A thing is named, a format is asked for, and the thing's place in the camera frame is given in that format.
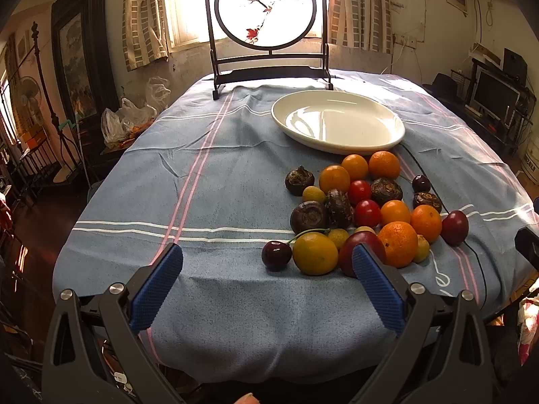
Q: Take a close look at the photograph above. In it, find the dark red plum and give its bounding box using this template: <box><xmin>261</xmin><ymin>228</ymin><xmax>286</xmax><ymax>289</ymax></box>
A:
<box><xmin>441</xmin><ymin>211</ymin><xmax>470</xmax><ymax>247</ymax></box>

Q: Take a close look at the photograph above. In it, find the round bird screen ornament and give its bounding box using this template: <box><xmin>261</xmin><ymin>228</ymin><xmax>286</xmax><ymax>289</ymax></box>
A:
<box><xmin>204</xmin><ymin>0</ymin><xmax>334</xmax><ymax>100</ymax></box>

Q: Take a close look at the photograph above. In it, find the dark red cherry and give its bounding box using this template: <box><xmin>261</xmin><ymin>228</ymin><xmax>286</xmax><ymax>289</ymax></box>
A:
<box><xmin>261</xmin><ymin>241</ymin><xmax>292</xmax><ymax>272</ymax></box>

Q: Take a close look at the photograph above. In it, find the white oval plate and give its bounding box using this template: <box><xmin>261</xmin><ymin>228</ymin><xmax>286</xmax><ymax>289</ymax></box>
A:
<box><xmin>271</xmin><ymin>90</ymin><xmax>406</xmax><ymax>155</ymax></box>

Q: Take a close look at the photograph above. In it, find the blue striped tablecloth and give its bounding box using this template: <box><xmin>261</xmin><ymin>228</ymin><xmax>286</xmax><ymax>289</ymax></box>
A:
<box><xmin>53</xmin><ymin>70</ymin><xmax>538</xmax><ymax>382</ymax></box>

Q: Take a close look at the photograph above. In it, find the black cable on table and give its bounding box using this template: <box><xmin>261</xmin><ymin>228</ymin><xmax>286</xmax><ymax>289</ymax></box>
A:
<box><xmin>397</xmin><ymin>142</ymin><xmax>490</xmax><ymax>308</ymax></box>

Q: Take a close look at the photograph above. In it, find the dark framed painting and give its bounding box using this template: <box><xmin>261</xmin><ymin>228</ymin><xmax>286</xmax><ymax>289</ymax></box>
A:
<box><xmin>51</xmin><ymin>0</ymin><xmax>119</xmax><ymax>121</ymax></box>

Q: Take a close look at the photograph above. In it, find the red cherry tomato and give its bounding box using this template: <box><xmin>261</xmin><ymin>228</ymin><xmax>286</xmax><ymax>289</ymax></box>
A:
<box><xmin>354</xmin><ymin>200</ymin><xmax>382</xmax><ymax>228</ymax></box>

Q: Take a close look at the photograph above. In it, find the patterned curtain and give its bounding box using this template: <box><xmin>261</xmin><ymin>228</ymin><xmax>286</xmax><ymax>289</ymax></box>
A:
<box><xmin>328</xmin><ymin>0</ymin><xmax>393</xmax><ymax>54</ymax></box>
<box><xmin>122</xmin><ymin>0</ymin><xmax>169</xmax><ymax>72</ymax></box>

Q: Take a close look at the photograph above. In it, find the large orange front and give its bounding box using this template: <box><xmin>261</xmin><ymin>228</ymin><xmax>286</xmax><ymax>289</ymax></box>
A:
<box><xmin>377</xmin><ymin>222</ymin><xmax>418</xmax><ymax>268</ymax></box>

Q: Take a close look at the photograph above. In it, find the white plastic bag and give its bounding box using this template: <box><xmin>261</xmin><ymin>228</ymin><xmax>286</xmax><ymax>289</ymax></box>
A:
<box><xmin>100</xmin><ymin>76</ymin><xmax>172</xmax><ymax>148</ymax></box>

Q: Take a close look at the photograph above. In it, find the black coat stand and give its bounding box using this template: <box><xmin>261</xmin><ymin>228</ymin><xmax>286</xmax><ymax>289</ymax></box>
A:
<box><xmin>31</xmin><ymin>21</ymin><xmax>89</xmax><ymax>181</ymax></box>

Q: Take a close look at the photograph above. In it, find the orange mandarin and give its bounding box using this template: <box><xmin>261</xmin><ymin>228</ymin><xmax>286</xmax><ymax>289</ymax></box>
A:
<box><xmin>410</xmin><ymin>204</ymin><xmax>442</xmax><ymax>243</ymax></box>

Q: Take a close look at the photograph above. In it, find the computer monitor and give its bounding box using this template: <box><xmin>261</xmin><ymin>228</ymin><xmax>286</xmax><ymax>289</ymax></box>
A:
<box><xmin>471</xmin><ymin>68</ymin><xmax>520</xmax><ymax>129</ymax></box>

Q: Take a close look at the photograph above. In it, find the large red plum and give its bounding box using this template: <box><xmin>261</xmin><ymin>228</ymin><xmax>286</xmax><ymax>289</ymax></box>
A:
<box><xmin>338</xmin><ymin>231</ymin><xmax>386</xmax><ymax>278</ymax></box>

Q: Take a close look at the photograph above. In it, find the right patterned curtain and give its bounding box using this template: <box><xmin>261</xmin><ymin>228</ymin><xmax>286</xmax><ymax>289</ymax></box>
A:
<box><xmin>328</xmin><ymin>0</ymin><xmax>393</xmax><ymax>54</ymax></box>

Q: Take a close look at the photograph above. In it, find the left patterned curtain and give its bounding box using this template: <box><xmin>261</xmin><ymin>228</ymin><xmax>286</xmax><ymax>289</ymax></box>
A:
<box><xmin>122</xmin><ymin>0</ymin><xmax>169</xmax><ymax>72</ymax></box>

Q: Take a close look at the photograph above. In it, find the dark brown water chestnut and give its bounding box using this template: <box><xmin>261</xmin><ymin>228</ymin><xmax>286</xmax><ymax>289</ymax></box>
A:
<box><xmin>290</xmin><ymin>201</ymin><xmax>328</xmax><ymax>234</ymax></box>

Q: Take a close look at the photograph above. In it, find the yellow orange citrus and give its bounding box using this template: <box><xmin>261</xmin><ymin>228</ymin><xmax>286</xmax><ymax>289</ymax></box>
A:
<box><xmin>292</xmin><ymin>232</ymin><xmax>339</xmax><ymax>276</ymax></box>

